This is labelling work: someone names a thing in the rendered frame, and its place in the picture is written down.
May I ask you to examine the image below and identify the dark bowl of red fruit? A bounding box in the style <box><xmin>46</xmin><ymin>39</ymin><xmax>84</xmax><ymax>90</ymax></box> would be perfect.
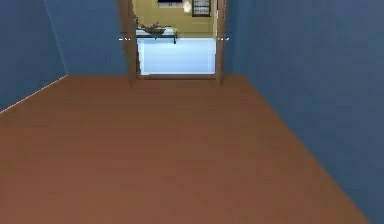
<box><xmin>139</xmin><ymin>22</ymin><xmax>167</xmax><ymax>36</ymax></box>

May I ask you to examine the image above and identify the black television set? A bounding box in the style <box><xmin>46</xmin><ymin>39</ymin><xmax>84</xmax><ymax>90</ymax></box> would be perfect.
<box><xmin>157</xmin><ymin>0</ymin><xmax>184</xmax><ymax>8</ymax></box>

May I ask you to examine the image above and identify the brown wooden door frame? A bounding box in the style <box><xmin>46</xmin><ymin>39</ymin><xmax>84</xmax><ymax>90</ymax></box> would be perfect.
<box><xmin>118</xmin><ymin>0</ymin><xmax>228</xmax><ymax>88</ymax></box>

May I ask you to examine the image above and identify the dark framed wall picture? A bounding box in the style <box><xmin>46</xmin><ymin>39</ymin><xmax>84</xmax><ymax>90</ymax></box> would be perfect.
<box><xmin>191</xmin><ymin>0</ymin><xmax>212</xmax><ymax>18</ymax></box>

